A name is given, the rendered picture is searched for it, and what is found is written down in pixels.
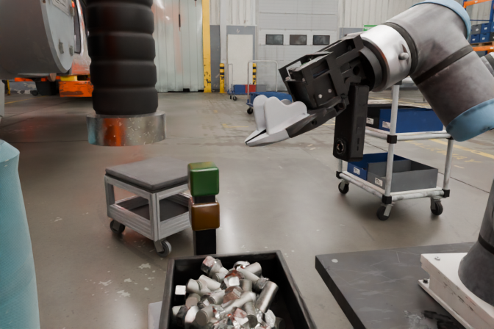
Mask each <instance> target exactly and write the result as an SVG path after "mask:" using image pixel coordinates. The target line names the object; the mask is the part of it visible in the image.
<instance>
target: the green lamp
mask: <svg viewBox="0 0 494 329"><path fill-rule="evenodd" d="M187 187H188V189H189V191H190V194H191V196H192V197H201V196H209V195H218V194H219V192H220V187H219V169H218V167H217V166H216V164H215V163H214V162H196V163H190V164H188V165H187Z"/></svg>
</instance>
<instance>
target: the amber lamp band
mask: <svg viewBox="0 0 494 329"><path fill-rule="evenodd" d="M188 208H189V221H190V225H191V228H192V230H193V231H205V230H211V229H217V228H219V227H220V204H219V202H218V200H217V198H216V197H215V202H209V203H194V202H193V199H192V196H191V197H189V199H188Z"/></svg>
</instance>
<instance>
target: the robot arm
mask: <svg viewBox="0 0 494 329"><path fill-rule="evenodd" d="M470 28H471V25H470V19H469V16H468V14H467V12H466V11H465V9H464V8H463V7H462V6H461V5H460V4H459V3H457V2H456V1H454V0H426V1H422V2H419V3H417V4H414V5H412V6H411V7H410V8H409V9H408V10H406V11H404V12H402V13H400V14H399V15H397V16H395V17H393V18H391V19H389V20H388V21H385V22H384V23H381V24H380V25H378V26H375V27H373V28H372V29H369V30H368V31H366V32H364V33H362V34H360V35H354V36H350V37H349V36H346V37H343V38H341V39H339V40H337V41H335V42H333V43H331V44H330V45H328V46H326V47H324V48H322V49H320V50H318V51H316V52H315V53H313V54H305V55H304V56H302V57H300V58H298V59H296V60H294V61H292V62H290V63H289V64H287V65H285V66H283V67H281V68H279V69H278V70H279V73H280V75H281V78H282V81H283V82H284V84H285V86H286V88H287V91H288V93H289V95H291V96H292V99H293V102H294V103H292V102H291V101H290V100H287V99H283V100H281V101H280V100H279V99H278V98H276V97H270V98H267V97H266V96H265V95H259V96H257V97H256V98H255V99H254V102H253V107H254V115H255V120H256V125H257V129H256V131H254V132H253V133H252V134H251V135H250V136H249V137H248V138H247V139H246V140H245V141H244V142H245V144H246V145H247V146H249V147H264V146H266V145H271V144H274V143H277V142H281V141H283V140H286V139H289V138H293V137H296V136H298V135H300V134H303V133H305V132H308V131H311V130H313V129H315V128H317V127H319V126H321V125H323V124H324V123H325V122H327V121H328V120H330V119H332V118H334V117H335V126H334V144H333V156H334V157H335V158H337V159H341V160H343V161H345V162H359V161H362V158H363V151H364V142H365V127H366V119H367V110H368V96H369V92H370V91H371V92H375V93H379V92H382V91H383V90H386V89H387V88H388V87H390V86H392V85H394V84H395V83H397V82H399V81H401V80H402V79H405V78H406V77H408V76H410V78H411V79H412V80H413V82H414V83H415V85H416V86H417V87H418V89H419V90H420V92H421V93H422V95H423V97H424V98H425V99H426V100H427V102H428V103H429V105H430V107H431V108H432V109H433V110H434V112H435V114H436V115H437V116H438V118H439V119H440V121H441V122H442V124H443V125H444V126H445V130H446V132H447V133H448V134H450V135H451V136H452V137H453V139H454V140H456V141H457V142H463V141H466V140H469V139H471V138H473V137H476V136H478V135H480V134H482V133H484V132H486V131H489V130H490V129H493V128H494V52H491V53H489V54H487V55H485V56H483V57H481V58H479V56H478V55H477V53H476V52H475V51H474V50H473V48H472V47H471V46H470V44H469V42H468V41H467V40H468V38H469V34H470ZM310 60H311V61H310ZM298 61H300V62H301V65H300V67H298V68H294V67H292V68H291V69H289V70H288V71H289V74H290V77H289V74H288V72H287V69H286V68H287V67H289V66H291V65H293V64H295V63H297V62H298ZM458 276H459V279H460V280H461V282H462V283H463V284H464V286H465V287H466V288H467V289H468V290H470V291H471V292H472V293H473V294H475V295H476V296H477V297H478V298H480V299H481V300H483V301H484V302H486V303H488V304H490V305H492V306H493V307H494V177H493V182H492V186H491V189H490V194H489V198H488V200H487V205H486V209H485V212H484V217H483V220H482V225H481V228H480V232H479V237H478V239H477V241H476V243H475V244H474V245H473V247H472V248H471V249H470V250H469V251H468V253H467V255H465V256H463V257H462V259H461V261H460V263H459V268H458Z"/></svg>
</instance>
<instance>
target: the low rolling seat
mask: <svg viewBox="0 0 494 329"><path fill-rule="evenodd" d="M190 163H192V162H186V161H183V160H181V159H175V158H172V157H169V156H158V157H154V158H150V159H144V160H140V161H136V162H130V163H126V164H120V165H116V166H112V167H107V168H106V169H105V171H106V173H105V176H104V186H105V195H106V205H107V216H108V217H111V218H113V220H112V221H111V223H110V229H111V230H112V232H113V233H115V234H120V233H122V232H123V231H124V230H125V226H127V227H129V228H131V229H133V230H134V231H136V232H138V233H140V234H142V235H144V236H146V237H148V238H149V239H151V240H154V249H155V251H156V253H157V254H158V255H159V256H162V257H166V256H167V255H168V254H170V252H171V245H170V243H169V242H168V241H167V240H166V237H167V236H170V235H172V234H175V233H177V232H179V231H182V230H184V229H186V228H189V227H191V225H190V221H189V208H188V199H189V197H191V195H188V194H185V193H183V192H185V191H188V190H189V189H188V187H187V165H188V164H190ZM113 185H114V186H117V187H119V188H121V189H125V190H126V191H128V192H131V193H134V194H136V196H132V197H130V198H125V199H122V200H117V201H115V196H114V186H113Z"/></svg>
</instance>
